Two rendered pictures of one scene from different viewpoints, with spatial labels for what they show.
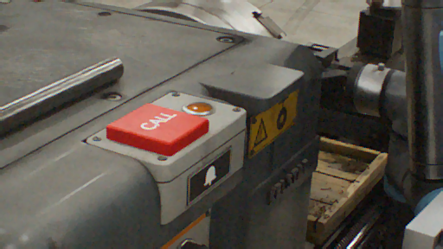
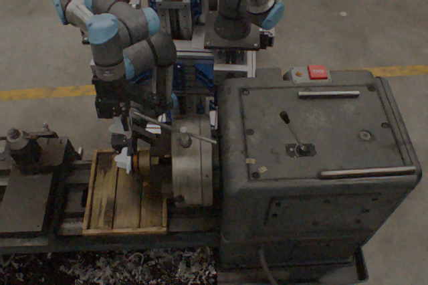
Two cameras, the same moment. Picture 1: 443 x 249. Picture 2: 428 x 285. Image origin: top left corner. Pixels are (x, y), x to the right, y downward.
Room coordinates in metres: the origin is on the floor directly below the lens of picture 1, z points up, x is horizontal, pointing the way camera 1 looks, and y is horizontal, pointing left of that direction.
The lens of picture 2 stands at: (1.43, 0.72, 2.27)
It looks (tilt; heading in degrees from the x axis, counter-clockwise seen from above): 55 degrees down; 240
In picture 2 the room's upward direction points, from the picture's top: straight up
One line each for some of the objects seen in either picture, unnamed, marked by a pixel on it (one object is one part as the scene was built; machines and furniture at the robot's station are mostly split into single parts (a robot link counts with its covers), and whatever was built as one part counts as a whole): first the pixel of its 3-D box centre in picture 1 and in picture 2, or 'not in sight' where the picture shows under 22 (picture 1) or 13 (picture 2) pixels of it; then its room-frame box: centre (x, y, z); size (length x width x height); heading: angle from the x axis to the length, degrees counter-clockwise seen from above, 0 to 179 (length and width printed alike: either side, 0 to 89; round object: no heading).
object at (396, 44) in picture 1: (380, 28); (25, 149); (1.62, -0.30, 1.07); 0.07 x 0.07 x 0.10; 63
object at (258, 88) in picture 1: (248, 90); (268, 78); (0.78, -0.02, 1.24); 0.09 x 0.08 x 0.03; 153
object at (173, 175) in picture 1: (169, 153); (309, 79); (0.65, 0.04, 1.23); 0.13 x 0.08 x 0.05; 153
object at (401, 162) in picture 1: (414, 167); (140, 117); (1.18, -0.30, 0.98); 0.11 x 0.08 x 0.11; 7
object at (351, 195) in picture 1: (260, 169); (128, 189); (1.34, -0.07, 0.89); 0.36 x 0.30 x 0.04; 63
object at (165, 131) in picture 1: (157, 132); (317, 73); (0.63, 0.05, 1.26); 0.06 x 0.06 x 0.02; 63
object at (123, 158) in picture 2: not in sight; (123, 159); (1.33, -0.06, 1.10); 0.09 x 0.06 x 0.03; 62
